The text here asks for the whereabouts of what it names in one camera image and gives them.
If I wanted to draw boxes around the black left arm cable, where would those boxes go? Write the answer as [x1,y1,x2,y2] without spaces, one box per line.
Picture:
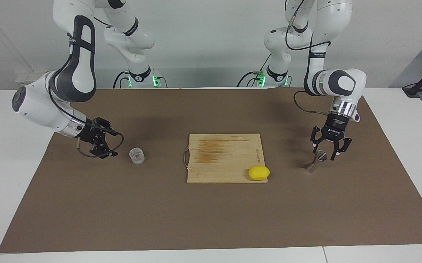
[285,0,333,119]

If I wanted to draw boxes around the black base cables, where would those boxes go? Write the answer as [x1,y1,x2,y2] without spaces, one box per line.
[113,71,168,89]
[237,54,272,88]

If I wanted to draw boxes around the brown table mat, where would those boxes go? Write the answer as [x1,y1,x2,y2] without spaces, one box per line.
[0,88,422,254]

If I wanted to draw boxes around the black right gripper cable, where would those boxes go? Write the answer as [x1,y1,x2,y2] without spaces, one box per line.
[76,126,125,159]

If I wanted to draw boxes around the wooden cutting board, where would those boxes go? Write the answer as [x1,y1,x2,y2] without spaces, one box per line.
[184,133,269,184]

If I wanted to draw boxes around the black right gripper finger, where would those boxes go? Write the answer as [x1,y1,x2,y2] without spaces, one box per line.
[89,142,119,159]
[94,117,121,137]

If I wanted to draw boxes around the steel double jigger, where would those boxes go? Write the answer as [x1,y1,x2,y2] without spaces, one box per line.
[304,151,328,173]

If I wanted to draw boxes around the black right base cables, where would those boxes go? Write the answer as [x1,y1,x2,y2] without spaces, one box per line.
[113,71,168,89]

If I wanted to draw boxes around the black left base cables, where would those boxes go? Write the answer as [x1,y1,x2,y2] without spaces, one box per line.
[237,54,272,88]

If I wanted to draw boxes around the small clear plastic cup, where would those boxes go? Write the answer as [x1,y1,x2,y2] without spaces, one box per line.
[129,147,146,165]

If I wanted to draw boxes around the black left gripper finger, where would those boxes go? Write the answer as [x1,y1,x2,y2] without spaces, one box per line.
[330,137,353,161]
[310,126,323,153]

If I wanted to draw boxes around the yellow lemon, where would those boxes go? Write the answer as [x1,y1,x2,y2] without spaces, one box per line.
[248,166,271,182]

